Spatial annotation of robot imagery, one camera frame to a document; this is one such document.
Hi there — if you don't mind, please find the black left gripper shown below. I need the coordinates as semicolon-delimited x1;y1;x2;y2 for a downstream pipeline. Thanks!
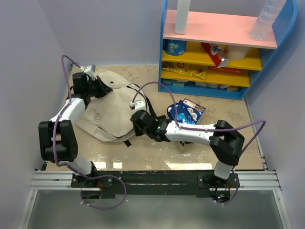
85;76;112;99

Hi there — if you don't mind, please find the beige canvas backpack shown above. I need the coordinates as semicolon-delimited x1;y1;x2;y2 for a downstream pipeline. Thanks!
76;69;140;143

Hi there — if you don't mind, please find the blue pencil case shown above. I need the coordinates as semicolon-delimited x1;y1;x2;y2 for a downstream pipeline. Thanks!
167;102;197;124

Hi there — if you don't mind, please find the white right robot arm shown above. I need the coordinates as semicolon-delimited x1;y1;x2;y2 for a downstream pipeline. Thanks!
131;110;244;187

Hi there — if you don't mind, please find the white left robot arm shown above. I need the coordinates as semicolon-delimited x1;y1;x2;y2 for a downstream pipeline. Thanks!
38;72;113;187

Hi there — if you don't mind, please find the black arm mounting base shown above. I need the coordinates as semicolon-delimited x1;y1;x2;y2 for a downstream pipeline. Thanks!
71;170;240;200

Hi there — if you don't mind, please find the yellow chips bag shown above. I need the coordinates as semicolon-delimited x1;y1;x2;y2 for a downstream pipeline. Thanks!
162;62;208;79

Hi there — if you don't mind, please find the blue round can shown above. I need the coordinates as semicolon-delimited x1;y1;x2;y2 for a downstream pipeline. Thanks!
164;39;187;56

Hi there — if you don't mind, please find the blue shelf unit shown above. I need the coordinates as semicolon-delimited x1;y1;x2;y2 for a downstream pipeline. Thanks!
159;0;298;100

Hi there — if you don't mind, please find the red flat box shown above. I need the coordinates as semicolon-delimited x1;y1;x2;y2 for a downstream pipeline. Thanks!
208;66;243;74

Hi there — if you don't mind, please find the red snack carton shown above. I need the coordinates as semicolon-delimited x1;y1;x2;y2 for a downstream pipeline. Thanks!
201;42;229;68

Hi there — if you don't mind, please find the white tall bottle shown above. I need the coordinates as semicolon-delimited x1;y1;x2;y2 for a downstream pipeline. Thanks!
174;0;191;35

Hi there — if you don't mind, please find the white cup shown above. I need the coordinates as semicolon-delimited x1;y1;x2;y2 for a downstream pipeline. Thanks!
224;45;250;61

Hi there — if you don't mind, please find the clear plastic water bottle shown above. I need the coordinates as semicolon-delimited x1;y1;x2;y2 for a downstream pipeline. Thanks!
249;0;286;41

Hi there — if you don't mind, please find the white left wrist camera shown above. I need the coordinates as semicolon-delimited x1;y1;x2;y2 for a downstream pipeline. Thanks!
80;64;96;78

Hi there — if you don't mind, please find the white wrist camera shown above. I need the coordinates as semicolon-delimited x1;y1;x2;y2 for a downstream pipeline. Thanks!
80;64;96;78
129;100;146;112

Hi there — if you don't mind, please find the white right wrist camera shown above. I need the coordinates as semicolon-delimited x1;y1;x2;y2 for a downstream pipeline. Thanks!
129;100;146;112

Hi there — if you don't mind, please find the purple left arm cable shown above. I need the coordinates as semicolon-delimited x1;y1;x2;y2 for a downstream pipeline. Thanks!
52;54;127;210

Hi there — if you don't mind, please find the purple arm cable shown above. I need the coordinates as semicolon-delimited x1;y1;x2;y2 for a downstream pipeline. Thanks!
132;82;266;206
52;54;127;210

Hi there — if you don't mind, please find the aluminium rail frame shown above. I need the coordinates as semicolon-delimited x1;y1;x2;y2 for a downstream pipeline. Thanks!
19;170;292;229

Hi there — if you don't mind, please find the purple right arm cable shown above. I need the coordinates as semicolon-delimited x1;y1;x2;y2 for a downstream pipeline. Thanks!
132;82;266;206

